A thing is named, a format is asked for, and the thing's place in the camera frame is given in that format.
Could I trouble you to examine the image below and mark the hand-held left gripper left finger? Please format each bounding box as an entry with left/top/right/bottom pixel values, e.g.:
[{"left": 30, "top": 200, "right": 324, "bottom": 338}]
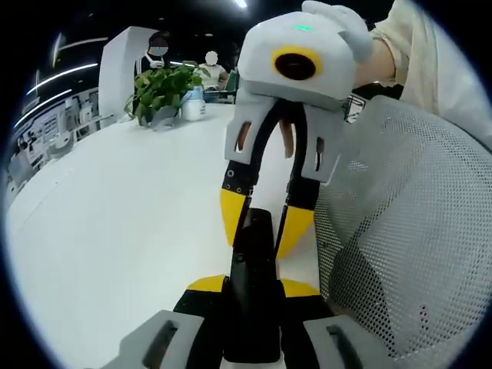
[{"left": 111, "top": 273, "right": 231, "bottom": 369}]

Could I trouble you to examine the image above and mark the green potted plant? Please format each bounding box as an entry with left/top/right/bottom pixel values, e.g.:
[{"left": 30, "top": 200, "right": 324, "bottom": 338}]
[{"left": 123, "top": 63, "right": 204, "bottom": 126}]

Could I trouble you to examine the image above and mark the black remote control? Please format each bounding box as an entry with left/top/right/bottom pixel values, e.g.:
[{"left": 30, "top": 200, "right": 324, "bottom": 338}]
[{"left": 224, "top": 207, "right": 286, "bottom": 364}]

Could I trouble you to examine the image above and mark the person's right hand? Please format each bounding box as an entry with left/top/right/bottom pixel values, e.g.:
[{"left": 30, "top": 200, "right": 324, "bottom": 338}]
[{"left": 301, "top": 0, "right": 374, "bottom": 65}]

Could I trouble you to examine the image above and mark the grey plant pot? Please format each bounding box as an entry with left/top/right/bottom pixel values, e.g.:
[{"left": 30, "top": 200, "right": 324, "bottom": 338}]
[{"left": 148, "top": 106, "right": 181, "bottom": 131}]

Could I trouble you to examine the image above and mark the white spray bottle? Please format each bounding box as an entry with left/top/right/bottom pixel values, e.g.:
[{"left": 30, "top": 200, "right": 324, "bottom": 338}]
[{"left": 180, "top": 85, "right": 207, "bottom": 121}]

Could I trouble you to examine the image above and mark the person's cream shirt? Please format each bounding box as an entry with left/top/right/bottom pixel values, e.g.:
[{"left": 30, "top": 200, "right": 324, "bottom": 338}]
[{"left": 371, "top": 0, "right": 491, "bottom": 131}]

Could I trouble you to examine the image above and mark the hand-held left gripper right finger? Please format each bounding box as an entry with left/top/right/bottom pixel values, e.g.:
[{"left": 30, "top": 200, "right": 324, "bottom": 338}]
[{"left": 278, "top": 278, "right": 390, "bottom": 369}]

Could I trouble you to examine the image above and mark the grey mesh office chair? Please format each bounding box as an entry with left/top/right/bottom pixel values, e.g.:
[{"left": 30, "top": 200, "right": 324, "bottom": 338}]
[{"left": 313, "top": 95, "right": 492, "bottom": 364}]

